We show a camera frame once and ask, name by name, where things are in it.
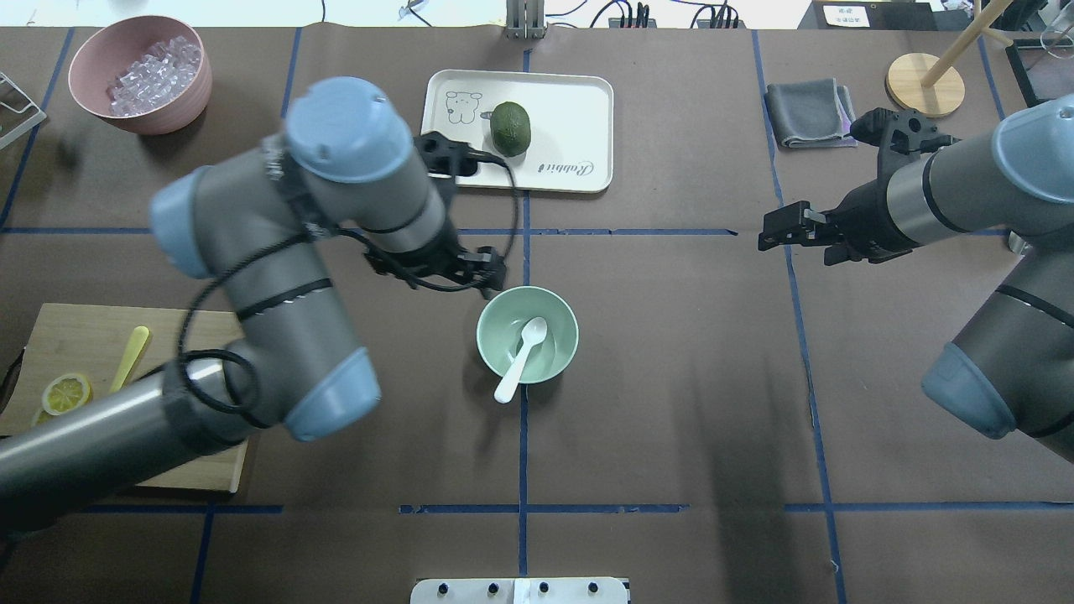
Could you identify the aluminium frame post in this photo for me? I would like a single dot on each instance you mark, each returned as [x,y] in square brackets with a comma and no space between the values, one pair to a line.
[525,19]

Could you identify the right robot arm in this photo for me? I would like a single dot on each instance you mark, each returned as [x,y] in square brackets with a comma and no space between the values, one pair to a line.
[1011,367]

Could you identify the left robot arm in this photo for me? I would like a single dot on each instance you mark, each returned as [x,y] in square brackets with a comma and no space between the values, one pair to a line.
[268,341]

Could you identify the green avocado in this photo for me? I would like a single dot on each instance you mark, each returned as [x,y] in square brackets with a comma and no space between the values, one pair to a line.
[511,129]

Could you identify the light green bowl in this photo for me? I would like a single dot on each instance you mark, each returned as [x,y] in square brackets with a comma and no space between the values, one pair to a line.
[501,323]

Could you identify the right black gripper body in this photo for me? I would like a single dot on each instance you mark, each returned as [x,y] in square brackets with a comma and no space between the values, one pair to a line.
[864,218]

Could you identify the pink bowl of ice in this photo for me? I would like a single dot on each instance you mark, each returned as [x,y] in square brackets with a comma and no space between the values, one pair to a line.
[148,75]

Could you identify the grey folded cloth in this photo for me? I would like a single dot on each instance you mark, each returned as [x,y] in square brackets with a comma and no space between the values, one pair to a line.
[811,114]

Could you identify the black box with label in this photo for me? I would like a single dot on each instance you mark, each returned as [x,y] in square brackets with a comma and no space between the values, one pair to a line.
[861,15]

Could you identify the white plastic spoon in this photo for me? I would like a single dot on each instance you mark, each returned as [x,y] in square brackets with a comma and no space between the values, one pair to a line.
[531,335]

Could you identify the wooden mug tree stand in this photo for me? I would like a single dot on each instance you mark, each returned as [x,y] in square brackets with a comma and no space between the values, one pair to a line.
[931,85]

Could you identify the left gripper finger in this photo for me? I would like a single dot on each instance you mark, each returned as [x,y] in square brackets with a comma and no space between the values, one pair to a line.
[487,258]
[489,284]

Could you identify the metal tray with glasses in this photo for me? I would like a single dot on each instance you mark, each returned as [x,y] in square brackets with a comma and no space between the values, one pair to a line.
[1040,75]

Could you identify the white rabbit tray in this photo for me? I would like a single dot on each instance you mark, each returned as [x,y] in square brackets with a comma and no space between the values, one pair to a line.
[572,119]

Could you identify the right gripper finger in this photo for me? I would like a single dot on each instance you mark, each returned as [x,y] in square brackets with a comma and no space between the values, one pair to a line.
[796,237]
[795,219]

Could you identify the yellow plastic knife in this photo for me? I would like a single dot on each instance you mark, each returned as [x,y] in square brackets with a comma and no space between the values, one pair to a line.
[136,344]

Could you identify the bamboo cutting board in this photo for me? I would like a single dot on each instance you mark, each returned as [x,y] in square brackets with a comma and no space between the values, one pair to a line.
[91,340]

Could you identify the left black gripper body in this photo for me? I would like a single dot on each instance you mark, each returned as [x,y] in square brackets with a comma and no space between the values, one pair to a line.
[434,258]

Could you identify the metal scoop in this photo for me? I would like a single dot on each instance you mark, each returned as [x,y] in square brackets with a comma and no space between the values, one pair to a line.
[1017,244]

